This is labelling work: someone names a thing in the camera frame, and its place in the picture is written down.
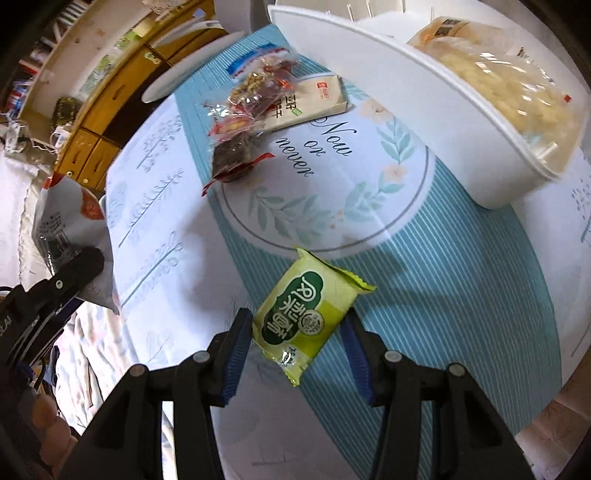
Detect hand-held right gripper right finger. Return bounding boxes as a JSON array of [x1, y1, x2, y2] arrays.
[[341, 307, 536, 480]]

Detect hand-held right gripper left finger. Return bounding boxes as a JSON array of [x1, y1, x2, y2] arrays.
[[60, 308, 254, 480]]

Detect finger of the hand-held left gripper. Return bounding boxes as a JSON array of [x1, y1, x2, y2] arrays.
[[28, 247, 106, 305]]

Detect large white snack bag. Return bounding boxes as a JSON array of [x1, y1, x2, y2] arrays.
[[30, 173, 122, 315]]

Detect green snack packet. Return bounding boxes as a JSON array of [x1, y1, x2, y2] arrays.
[[252, 248, 377, 387]]

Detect blue snack packet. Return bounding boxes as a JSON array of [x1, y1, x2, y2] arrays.
[[226, 41, 289, 79]]

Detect white plastic storage bin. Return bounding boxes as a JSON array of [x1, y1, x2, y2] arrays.
[[268, 0, 580, 210]]

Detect clear bag of yellow cakes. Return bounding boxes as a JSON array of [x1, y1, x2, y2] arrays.
[[406, 16, 578, 160]]

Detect person's left hand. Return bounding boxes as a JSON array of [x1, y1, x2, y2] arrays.
[[25, 392, 79, 469]]

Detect pastel floral blanket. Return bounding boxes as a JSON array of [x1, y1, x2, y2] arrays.
[[46, 300, 153, 435]]

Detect white lace cloth cover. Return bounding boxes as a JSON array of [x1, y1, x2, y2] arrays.
[[0, 152, 56, 278]]

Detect wooden desk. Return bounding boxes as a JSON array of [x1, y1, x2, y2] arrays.
[[55, 0, 232, 190]]

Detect dark red snack packet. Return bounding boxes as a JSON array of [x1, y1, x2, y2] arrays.
[[201, 134, 273, 197]]

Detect clear red snack packet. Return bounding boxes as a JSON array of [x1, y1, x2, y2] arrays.
[[203, 95, 269, 144]]

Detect grey office chair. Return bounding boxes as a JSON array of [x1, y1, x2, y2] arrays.
[[141, 44, 252, 104]]

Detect wooden bookshelf hutch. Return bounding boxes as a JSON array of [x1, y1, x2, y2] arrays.
[[0, 0, 195, 112]]

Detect cream white snack packet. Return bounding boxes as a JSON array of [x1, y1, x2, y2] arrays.
[[265, 74, 349, 134]]

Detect clear red nut packet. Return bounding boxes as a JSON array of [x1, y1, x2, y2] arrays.
[[228, 48, 301, 116]]

